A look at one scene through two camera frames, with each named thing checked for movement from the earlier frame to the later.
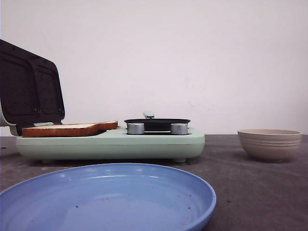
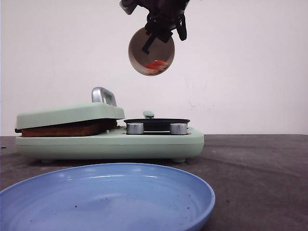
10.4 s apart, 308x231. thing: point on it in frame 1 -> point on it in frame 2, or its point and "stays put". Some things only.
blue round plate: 113,197 stays put
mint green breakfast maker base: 114,144 stays put
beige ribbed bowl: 269,144 -> 160,59
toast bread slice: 70,130 stays put
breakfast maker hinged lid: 31,91 -> 103,106
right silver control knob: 179,129 stays put
